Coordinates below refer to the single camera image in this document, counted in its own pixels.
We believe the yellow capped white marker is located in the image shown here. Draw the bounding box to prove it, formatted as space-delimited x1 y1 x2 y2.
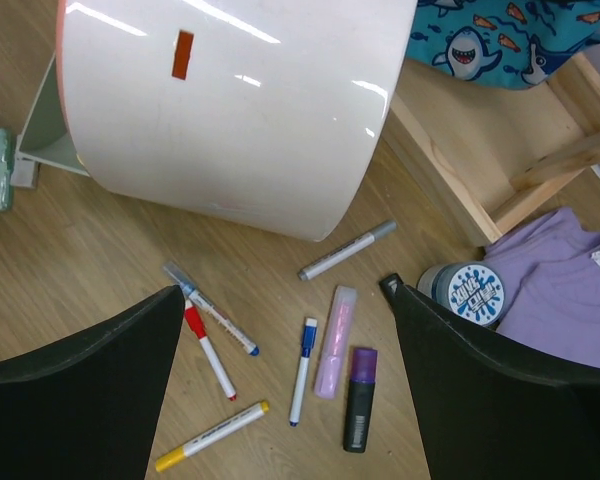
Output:
155 400 270 473

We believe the blue capped white marker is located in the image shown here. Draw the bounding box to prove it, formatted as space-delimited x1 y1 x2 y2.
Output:
289 317 318 427

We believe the black purple highlighter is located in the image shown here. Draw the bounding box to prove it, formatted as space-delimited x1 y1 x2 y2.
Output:
343 347 378 453

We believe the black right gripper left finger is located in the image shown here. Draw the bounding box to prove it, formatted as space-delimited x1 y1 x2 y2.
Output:
0 286 184 479

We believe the red capped white marker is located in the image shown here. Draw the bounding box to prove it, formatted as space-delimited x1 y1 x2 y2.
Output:
184 300 237 401

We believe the white grey eraser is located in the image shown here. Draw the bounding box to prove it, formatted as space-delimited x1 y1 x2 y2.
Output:
10 159 40 189

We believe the clear capped blue pen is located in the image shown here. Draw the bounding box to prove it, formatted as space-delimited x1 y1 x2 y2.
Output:
163 262 260 356

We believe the pink highlighter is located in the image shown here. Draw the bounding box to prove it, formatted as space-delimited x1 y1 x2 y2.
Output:
314 285 358 400

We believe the grey silver marker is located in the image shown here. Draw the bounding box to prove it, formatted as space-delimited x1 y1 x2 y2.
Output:
298 220 397 281

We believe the round blue white tin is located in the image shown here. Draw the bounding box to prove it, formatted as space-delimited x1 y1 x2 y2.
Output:
416 262 506 326

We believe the wooden clothes rack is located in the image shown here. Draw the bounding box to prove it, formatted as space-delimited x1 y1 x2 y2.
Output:
382 54 600 246

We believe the purple folded cloth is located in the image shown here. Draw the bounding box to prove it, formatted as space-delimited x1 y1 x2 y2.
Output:
484 207 600 368

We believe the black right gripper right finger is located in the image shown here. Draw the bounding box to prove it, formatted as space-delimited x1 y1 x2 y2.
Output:
379 274 600 479

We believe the blue shark print cloth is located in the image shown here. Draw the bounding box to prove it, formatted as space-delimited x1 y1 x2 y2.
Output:
405 0 600 90

